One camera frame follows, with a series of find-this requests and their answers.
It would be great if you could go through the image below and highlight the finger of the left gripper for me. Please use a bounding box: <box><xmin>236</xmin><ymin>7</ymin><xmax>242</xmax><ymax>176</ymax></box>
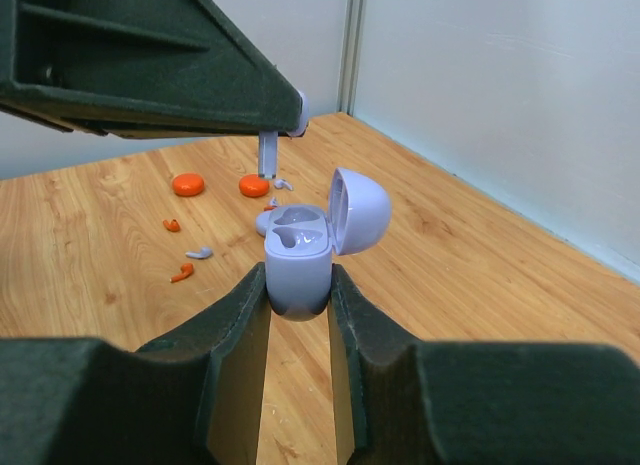
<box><xmin>1</xmin><ymin>0</ymin><xmax>303</xmax><ymax>139</ymax></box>

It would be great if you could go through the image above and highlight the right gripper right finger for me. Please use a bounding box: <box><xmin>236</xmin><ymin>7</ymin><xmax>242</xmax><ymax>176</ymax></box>
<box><xmin>328</xmin><ymin>265</ymin><xmax>639</xmax><ymax>464</ymax></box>

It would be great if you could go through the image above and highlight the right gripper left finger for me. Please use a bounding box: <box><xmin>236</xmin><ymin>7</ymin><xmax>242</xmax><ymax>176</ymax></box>
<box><xmin>1</xmin><ymin>263</ymin><xmax>270</xmax><ymax>464</ymax></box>

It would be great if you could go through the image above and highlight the purple earbud charging case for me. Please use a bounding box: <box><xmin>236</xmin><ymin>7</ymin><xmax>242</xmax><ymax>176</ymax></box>
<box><xmin>264</xmin><ymin>168</ymin><xmax>392</xmax><ymax>321</ymax></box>

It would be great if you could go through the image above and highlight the orange charging case lower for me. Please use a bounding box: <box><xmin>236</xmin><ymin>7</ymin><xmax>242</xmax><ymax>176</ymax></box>
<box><xmin>171</xmin><ymin>173</ymin><xmax>205</xmax><ymax>197</ymax></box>

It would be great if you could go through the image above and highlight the orange earbud top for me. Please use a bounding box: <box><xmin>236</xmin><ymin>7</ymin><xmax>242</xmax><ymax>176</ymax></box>
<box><xmin>163</xmin><ymin>219</ymin><xmax>181</xmax><ymax>233</ymax></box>

